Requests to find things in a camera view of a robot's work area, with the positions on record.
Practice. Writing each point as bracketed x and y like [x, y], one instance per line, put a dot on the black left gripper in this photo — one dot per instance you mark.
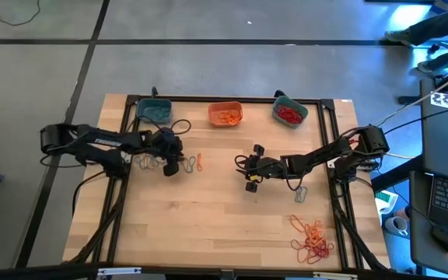
[170, 169]

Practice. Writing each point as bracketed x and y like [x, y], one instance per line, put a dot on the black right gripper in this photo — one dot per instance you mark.
[254, 167]

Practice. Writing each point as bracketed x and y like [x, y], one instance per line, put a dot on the blue grey rubber band cluster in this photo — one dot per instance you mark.
[146, 161]

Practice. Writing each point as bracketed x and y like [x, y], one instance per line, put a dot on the dark red rubber band heap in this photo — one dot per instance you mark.
[289, 114]

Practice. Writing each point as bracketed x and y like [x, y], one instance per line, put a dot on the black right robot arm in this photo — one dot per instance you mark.
[325, 155]

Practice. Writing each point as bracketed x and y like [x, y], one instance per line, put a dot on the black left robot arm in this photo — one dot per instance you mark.
[92, 142]

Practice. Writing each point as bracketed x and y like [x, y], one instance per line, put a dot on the orange red rubber band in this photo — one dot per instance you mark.
[199, 161]

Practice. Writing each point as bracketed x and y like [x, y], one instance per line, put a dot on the orange plastic basket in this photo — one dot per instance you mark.
[213, 107]

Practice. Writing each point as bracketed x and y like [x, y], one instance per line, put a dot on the blue plastic basket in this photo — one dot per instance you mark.
[144, 106]

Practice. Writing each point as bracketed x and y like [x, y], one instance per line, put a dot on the black clamp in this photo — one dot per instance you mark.
[280, 93]
[154, 92]

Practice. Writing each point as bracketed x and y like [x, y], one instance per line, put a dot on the green plastic basket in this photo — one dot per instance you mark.
[280, 101]

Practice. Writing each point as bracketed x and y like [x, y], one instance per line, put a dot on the large orange red band pile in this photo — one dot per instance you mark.
[313, 241]

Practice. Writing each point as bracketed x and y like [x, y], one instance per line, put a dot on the green white box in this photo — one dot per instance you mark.
[385, 200]

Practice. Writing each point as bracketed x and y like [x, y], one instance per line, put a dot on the white mug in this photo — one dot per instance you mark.
[397, 225]

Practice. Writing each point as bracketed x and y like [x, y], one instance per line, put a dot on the black rig crossbar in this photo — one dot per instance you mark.
[33, 272]

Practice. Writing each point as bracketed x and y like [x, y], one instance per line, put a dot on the person's shoe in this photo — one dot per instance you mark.
[397, 36]
[424, 67]

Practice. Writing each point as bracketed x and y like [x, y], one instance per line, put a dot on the grey side table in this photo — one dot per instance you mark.
[445, 140]

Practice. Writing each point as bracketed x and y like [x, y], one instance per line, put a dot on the white rod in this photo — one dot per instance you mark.
[434, 89]

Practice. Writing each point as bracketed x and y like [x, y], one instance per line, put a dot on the white printed label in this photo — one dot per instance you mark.
[445, 100]

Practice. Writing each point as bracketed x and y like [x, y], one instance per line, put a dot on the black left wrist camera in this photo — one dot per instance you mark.
[165, 140]

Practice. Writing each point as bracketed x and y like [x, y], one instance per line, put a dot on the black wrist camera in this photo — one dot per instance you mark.
[270, 167]
[165, 140]

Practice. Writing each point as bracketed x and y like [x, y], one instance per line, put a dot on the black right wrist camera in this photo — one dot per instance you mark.
[270, 167]

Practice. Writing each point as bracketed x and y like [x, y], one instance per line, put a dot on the black aluminium table frame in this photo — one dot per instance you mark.
[228, 99]

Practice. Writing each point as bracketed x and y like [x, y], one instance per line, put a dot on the silver bracket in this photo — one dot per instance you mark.
[334, 275]
[119, 271]

